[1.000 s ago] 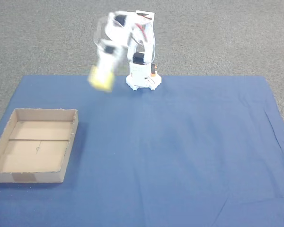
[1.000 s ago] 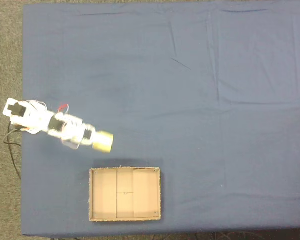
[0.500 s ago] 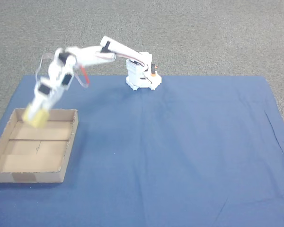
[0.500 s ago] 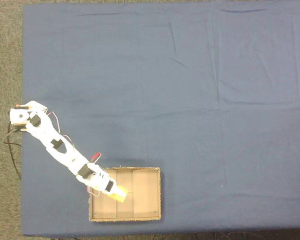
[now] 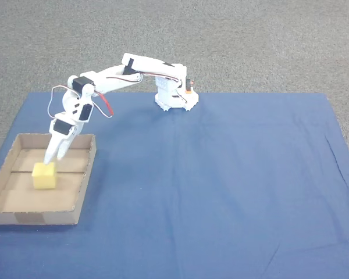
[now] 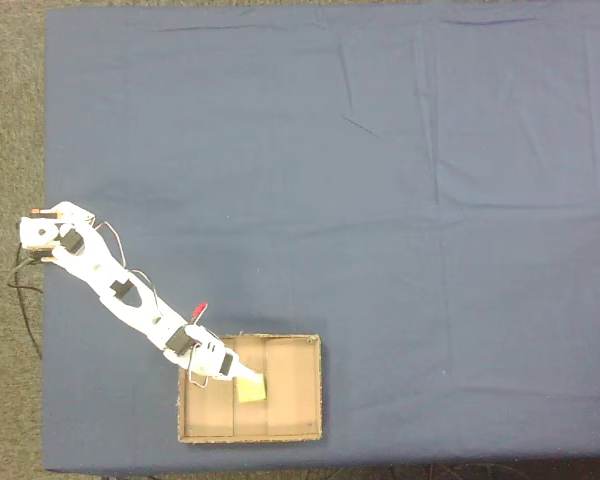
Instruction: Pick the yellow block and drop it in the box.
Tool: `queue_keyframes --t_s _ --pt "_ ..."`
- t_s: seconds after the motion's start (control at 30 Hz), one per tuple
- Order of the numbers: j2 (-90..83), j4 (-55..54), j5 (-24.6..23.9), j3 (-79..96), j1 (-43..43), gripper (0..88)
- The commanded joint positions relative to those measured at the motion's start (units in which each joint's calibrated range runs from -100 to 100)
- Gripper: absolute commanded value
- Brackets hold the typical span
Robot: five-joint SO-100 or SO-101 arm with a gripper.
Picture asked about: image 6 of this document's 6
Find black power cable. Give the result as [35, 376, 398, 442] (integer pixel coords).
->
[6, 243, 45, 362]

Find shallow cardboard box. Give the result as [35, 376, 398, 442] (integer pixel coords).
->
[177, 332, 324, 445]

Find blue tablecloth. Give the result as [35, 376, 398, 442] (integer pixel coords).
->
[41, 0, 600, 476]

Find yellow block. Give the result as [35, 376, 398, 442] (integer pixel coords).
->
[235, 371, 268, 404]

